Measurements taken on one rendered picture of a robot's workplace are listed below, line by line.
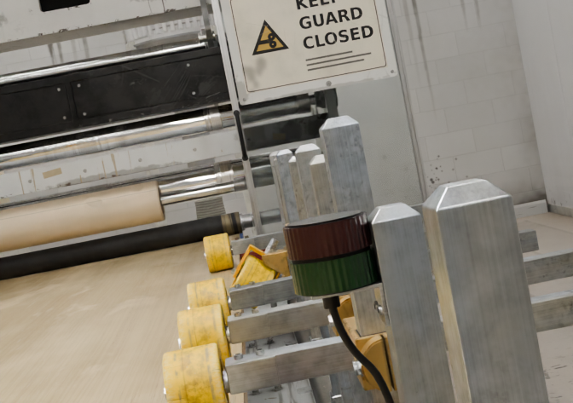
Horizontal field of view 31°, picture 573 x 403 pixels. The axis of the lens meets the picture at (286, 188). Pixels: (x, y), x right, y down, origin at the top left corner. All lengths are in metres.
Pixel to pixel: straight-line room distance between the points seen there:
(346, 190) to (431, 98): 8.56
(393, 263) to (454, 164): 8.83
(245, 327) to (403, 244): 0.57
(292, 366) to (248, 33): 2.06
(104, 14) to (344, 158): 2.43
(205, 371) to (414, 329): 0.33
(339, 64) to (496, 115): 6.68
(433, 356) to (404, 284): 0.05
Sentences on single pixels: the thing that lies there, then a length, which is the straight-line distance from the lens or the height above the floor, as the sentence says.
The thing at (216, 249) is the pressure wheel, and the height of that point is 0.95.
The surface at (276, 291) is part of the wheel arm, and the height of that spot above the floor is 0.95.
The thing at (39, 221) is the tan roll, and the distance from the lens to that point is 3.07.
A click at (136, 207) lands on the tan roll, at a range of 3.03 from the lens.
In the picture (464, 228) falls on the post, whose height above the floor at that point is 1.11.
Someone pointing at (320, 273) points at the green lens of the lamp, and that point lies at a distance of 0.69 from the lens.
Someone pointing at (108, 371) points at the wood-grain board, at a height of 0.90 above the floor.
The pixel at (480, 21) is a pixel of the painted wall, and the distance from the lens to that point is 9.65.
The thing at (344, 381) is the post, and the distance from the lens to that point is 1.49.
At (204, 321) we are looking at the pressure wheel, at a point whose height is 0.97.
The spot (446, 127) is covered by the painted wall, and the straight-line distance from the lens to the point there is 9.52.
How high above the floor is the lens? 1.17
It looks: 3 degrees down
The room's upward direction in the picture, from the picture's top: 11 degrees counter-clockwise
